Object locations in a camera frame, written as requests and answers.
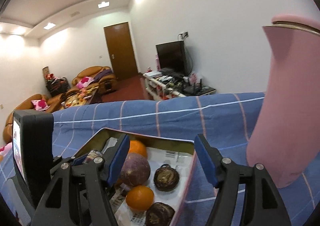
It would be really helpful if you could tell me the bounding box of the brown leather armchair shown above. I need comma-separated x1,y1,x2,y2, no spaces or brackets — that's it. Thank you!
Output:
66,66,118,97

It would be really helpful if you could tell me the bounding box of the dark brown mangosteen front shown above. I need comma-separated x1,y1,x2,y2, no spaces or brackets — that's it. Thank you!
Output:
145,202,175,226

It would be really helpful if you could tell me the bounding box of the large orange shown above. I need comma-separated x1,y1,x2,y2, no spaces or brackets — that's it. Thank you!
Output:
128,140,148,158

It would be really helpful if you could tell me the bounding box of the brown wooden door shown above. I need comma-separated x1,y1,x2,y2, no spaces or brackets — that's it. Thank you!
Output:
104,22,138,80

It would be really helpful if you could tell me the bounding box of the dark brown mangosteen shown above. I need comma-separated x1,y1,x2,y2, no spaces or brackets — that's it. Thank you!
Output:
153,164,180,192
145,202,175,226

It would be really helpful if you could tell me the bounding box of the black television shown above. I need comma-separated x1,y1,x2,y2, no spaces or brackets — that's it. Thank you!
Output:
156,41,188,75

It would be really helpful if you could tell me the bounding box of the wooden coffee table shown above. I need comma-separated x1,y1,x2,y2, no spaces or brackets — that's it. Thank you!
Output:
60,86,101,110

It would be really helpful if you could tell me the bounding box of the brown leather sofa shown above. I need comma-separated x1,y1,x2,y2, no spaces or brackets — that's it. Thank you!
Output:
3,93,66,144

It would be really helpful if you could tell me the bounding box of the purple round fruit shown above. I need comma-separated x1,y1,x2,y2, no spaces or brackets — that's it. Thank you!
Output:
120,153,151,186

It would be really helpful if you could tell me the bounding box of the black wifi router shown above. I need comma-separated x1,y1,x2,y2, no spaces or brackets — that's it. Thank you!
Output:
183,80,202,96

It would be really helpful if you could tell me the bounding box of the white tv stand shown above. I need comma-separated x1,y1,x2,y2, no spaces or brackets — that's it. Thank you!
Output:
142,71,216,101

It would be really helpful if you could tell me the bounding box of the oval orange front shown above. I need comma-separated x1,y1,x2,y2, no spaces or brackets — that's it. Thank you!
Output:
126,185,154,211

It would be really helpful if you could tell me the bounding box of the black rack with toys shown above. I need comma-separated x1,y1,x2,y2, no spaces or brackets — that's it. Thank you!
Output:
42,66,70,97

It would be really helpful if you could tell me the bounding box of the pink tin box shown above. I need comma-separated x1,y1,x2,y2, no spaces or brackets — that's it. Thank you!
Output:
72,127,198,226

